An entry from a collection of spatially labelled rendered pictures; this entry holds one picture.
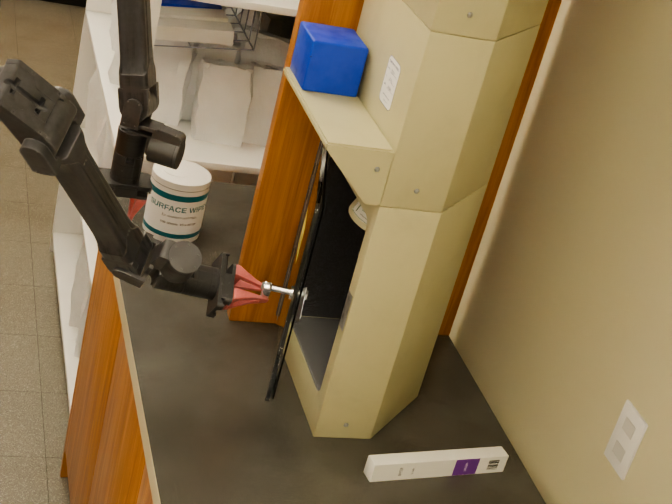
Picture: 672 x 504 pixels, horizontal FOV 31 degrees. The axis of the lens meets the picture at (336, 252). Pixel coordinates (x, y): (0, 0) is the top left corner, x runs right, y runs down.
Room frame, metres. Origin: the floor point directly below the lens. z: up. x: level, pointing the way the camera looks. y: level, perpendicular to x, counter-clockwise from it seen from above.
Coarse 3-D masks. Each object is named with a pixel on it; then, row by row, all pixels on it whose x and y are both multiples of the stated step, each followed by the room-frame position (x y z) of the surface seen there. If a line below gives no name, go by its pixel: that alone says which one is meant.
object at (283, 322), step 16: (320, 160) 1.95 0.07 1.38; (320, 176) 1.87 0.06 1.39; (320, 192) 1.81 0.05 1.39; (304, 240) 1.81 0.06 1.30; (304, 256) 1.75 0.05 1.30; (288, 304) 1.79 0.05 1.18; (288, 320) 1.75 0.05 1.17; (272, 352) 1.90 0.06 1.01; (272, 368) 1.77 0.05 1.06; (272, 384) 1.75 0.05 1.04
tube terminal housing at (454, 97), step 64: (384, 0) 1.98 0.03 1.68; (384, 64) 1.90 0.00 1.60; (448, 64) 1.79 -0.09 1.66; (512, 64) 1.92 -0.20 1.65; (384, 128) 1.83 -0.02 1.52; (448, 128) 1.80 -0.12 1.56; (384, 192) 1.77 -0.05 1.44; (448, 192) 1.81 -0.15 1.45; (384, 256) 1.78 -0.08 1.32; (448, 256) 1.91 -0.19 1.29; (384, 320) 1.79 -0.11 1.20; (384, 384) 1.81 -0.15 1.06
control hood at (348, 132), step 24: (288, 72) 2.00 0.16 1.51; (312, 96) 1.91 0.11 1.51; (336, 96) 1.94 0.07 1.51; (312, 120) 1.81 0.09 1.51; (336, 120) 1.83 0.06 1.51; (360, 120) 1.86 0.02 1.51; (336, 144) 1.74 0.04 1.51; (360, 144) 1.76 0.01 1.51; (384, 144) 1.78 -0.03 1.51; (360, 168) 1.75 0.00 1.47; (384, 168) 1.77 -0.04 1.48; (360, 192) 1.76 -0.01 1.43
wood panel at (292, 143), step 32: (320, 0) 2.09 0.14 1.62; (352, 0) 2.11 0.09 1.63; (544, 32) 2.26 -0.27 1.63; (288, 64) 2.09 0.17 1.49; (288, 96) 2.08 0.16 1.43; (288, 128) 2.09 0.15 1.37; (512, 128) 2.26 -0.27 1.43; (288, 160) 2.10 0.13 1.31; (256, 192) 2.10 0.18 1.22; (288, 192) 2.10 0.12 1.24; (256, 224) 2.08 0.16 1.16; (288, 224) 2.11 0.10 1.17; (480, 224) 2.26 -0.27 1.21; (256, 256) 2.09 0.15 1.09; (288, 256) 2.11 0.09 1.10; (256, 320) 2.10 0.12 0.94; (448, 320) 2.26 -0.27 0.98
